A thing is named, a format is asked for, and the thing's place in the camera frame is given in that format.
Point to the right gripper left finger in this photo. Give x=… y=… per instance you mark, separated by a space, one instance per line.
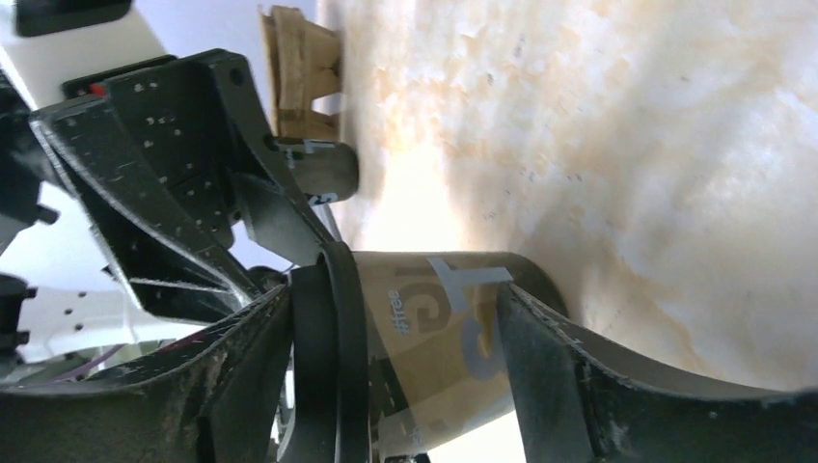
x=210 y=397

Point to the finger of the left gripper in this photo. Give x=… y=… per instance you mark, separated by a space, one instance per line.
x=168 y=265
x=198 y=122

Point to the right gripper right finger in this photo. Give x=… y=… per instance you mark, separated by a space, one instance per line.
x=580 y=397

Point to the dark coffee cup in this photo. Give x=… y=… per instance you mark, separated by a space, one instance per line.
x=326 y=171
x=436 y=365

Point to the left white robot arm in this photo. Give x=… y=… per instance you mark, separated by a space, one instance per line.
x=56 y=51

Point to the cardboard cup carrier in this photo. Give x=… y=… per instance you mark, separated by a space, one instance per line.
x=304 y=62

